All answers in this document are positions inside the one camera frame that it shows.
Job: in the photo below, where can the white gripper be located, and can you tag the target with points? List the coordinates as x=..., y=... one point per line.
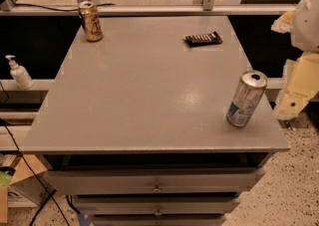
x=309, y=26

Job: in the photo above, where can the grey drawer cabinet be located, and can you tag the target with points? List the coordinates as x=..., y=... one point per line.
x=143, y=98

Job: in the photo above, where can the middle grey drawer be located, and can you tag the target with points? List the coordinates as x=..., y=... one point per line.
x=157, y=205

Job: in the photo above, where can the black snack bar wrapper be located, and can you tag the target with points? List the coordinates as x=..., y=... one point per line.
x=203, y=39

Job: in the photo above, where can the cardboard box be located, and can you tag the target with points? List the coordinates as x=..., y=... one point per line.
x=22, y=183

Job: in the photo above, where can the silver blue redbull can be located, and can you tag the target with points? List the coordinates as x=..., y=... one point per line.
x=249, y=91

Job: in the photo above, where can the white pump bottle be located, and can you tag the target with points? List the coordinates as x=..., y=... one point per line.
x=19, y=74

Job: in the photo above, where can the metal frame rail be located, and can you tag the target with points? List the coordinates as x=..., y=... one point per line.
x=116, y=10

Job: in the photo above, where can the orange soda can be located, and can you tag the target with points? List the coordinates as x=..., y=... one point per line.
x=88, y=13

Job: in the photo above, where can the bottom grey drawer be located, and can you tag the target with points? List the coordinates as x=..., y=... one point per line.
x=164, y=220

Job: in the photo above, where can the top grey drawer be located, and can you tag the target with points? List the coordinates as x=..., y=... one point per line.
x=154, y=181

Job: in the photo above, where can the grey drawer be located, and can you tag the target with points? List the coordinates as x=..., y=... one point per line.
x=164, y=220
x=154, y=181
x=157, y=205

